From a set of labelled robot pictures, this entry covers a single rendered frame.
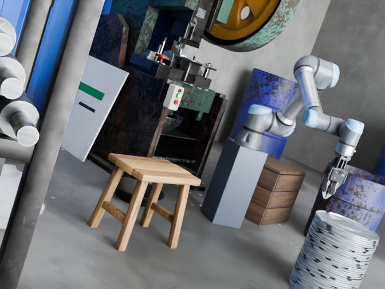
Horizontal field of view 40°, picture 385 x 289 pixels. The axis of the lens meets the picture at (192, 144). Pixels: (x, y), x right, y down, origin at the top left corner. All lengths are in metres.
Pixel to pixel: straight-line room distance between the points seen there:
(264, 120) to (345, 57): 3.69
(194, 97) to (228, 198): 0.70
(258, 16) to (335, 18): 3.23
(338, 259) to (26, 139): 1.87
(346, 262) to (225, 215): 0.82
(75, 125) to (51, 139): 2.70
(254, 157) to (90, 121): 1.05
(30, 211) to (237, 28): 2.96
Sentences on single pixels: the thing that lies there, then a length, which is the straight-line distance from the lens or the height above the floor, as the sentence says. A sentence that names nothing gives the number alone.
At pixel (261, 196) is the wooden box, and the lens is 3.15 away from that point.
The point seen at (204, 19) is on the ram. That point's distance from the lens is 3.31.
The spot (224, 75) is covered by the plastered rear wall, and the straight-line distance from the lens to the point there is 5.51.
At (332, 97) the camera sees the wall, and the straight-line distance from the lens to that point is 6.41.
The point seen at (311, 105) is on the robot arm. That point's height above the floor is 0.79.
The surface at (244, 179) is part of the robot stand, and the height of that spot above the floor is 0.28.
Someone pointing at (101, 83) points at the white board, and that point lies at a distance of 3.34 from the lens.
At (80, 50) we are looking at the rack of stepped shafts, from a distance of 0.66.
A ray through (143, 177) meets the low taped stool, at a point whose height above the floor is 0.32.
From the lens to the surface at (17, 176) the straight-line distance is 2.09.
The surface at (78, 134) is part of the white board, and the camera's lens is 3.33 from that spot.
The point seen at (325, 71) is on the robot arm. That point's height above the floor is 0.95.
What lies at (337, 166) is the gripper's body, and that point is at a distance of 2.31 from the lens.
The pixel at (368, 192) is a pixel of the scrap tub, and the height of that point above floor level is 0.41.
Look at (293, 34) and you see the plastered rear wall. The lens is 6.27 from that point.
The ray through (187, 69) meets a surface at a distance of 3.18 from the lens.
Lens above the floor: 0.84
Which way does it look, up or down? 10 degrees down
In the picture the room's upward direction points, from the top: 19 degrees clockwise
